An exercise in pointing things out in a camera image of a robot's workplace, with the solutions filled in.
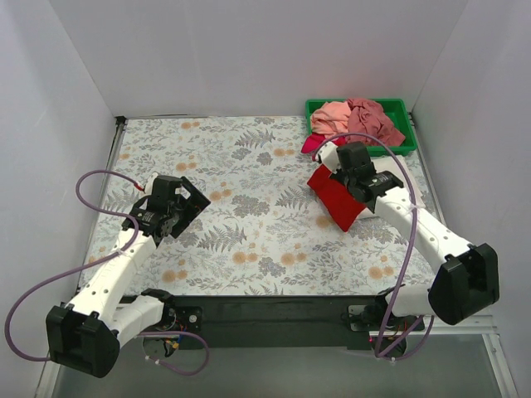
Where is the red t shirt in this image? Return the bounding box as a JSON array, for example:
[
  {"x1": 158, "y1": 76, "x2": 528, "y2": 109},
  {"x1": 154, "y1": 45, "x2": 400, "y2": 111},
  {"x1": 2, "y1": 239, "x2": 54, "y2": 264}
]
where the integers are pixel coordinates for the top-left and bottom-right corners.
[{"x1": 307, "y1": 165, "x2": 366, "y2": 232}]

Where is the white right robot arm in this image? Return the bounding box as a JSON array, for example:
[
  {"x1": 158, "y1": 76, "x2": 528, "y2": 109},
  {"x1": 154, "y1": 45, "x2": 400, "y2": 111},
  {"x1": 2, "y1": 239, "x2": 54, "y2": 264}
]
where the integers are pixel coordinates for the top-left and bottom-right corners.
[{"x1": 318, "y1": 142, "x2": 499, "y2": 330}]

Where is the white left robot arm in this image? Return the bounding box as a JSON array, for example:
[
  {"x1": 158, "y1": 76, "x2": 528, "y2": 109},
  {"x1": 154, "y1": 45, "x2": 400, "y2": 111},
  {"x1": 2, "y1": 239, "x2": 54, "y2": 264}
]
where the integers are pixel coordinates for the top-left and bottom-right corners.
[{"x1": 46, "y1": 173, "x2": 210, "y2": 378}]

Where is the folded white t shirt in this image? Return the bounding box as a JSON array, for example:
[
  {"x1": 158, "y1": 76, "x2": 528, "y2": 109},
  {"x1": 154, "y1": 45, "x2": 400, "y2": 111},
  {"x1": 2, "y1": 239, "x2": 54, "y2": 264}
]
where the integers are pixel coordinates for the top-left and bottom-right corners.
[{"x1": 319, "y1": 154, "x2": 426, "y2": 221}]

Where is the dusty pink t shirt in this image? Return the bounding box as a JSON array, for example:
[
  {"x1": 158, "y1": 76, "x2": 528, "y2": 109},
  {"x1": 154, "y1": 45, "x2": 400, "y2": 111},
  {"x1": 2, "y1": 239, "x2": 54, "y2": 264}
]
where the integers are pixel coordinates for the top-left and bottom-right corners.
[{"x1": 346, "y1": 98, "x2": 406, "y2": 147}]

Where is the magenta t shirt in bin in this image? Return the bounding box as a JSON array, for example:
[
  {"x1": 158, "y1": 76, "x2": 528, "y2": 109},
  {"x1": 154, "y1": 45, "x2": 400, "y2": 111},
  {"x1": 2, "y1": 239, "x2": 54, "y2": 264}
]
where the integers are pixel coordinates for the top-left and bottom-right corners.
[{"x1": 300, "y1": 133, "x2": 328, "y2": 154}]

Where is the peach t shirt in bin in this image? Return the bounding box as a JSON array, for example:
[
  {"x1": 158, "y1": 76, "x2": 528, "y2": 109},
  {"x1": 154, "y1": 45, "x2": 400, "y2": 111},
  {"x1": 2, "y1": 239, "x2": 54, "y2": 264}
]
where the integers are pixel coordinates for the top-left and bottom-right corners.
[{"x1": 309, "y1": 101, "x2": 351, "y2": 138}]

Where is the green plastic bin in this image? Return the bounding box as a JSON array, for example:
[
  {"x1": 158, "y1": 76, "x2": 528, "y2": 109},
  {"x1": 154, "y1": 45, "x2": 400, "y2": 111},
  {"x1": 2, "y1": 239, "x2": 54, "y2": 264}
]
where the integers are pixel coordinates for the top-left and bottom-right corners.
[{"x1": 301, "y1": 97, "x2": 417, "y2": 156}]

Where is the floral patterned table mat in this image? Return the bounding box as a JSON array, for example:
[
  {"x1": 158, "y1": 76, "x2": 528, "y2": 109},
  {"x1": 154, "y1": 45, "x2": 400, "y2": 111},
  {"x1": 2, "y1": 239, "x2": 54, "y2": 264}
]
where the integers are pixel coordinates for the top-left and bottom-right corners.
[{"x1": 87, "y1": 116, "x2": 435, "y2": 295}]

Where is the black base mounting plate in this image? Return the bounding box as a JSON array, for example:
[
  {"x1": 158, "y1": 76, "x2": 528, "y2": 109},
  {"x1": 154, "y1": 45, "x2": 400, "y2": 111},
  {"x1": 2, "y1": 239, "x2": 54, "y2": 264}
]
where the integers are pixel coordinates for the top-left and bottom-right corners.
[{"x1": 157, "y1": 294, "x2": 387, "y2": 351}]

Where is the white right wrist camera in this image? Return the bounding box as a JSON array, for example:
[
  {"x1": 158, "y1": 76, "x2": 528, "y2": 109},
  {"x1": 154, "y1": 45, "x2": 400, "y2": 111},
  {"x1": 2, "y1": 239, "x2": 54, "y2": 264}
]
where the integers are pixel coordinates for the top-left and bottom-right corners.
[{"x1": 314, "y1": 142, "x2": 341, "y2": 173}]

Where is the aluminium frame rail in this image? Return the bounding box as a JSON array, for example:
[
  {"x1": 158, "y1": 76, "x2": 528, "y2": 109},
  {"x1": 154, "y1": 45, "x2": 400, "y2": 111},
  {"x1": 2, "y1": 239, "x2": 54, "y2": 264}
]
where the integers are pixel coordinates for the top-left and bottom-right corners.
[{"x1": 369, "y1": 315, "x2": 498, "y2": 337}]

